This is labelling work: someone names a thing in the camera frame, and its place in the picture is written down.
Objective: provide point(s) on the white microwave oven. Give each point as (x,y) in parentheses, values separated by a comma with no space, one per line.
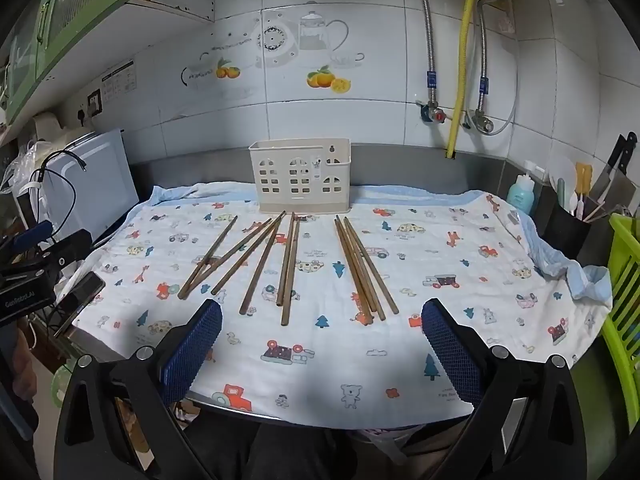
(95,185)

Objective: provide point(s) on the teapot and oranges wall decal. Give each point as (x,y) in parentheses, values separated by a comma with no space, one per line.
(272,40)

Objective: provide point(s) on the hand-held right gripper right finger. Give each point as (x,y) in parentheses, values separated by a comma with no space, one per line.
(452,355)

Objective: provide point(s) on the green plastic basket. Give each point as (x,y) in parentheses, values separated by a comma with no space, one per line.
(625,260)

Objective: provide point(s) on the white plastic bag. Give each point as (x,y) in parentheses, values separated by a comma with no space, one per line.
(390,442)

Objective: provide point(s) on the metal angle valve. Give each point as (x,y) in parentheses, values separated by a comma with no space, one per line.
(479,122)

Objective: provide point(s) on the black utensil pot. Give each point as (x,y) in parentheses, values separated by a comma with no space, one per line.
(565,235)

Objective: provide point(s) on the person's dark trousers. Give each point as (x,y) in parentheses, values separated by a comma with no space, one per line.
(270,450)

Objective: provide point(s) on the blue soap pump bottle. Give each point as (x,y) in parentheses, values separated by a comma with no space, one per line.
(522,195)

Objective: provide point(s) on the dark wall socket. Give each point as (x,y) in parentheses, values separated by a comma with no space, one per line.
(95,102)

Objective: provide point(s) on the yellow brush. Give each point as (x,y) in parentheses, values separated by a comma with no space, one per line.
(582,175)

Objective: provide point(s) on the green wall cabinet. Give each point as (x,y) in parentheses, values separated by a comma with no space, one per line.
(60,15)

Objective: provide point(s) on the white wall label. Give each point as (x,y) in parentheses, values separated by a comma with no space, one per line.
(119,79)

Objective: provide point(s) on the cream plastic utensil holder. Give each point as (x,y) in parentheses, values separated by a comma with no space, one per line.
(300,175)

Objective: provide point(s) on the row of wooden chopsticks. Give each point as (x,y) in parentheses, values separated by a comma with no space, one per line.
(287,265)

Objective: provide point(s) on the printed cartoon cloth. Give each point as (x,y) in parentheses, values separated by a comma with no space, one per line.
(320,360)

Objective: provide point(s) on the black smartphone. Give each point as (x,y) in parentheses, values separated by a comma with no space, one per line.
(80,300)

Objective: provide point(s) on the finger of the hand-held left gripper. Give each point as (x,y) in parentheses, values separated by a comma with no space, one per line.
(31,234)
(70,251)

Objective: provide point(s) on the green round object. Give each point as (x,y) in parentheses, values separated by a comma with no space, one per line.
(62,385)

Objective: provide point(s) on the clear plastic bag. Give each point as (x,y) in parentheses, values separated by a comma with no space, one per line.
(20,165)

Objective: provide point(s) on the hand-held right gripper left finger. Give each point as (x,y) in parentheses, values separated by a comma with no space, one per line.
(192,350)

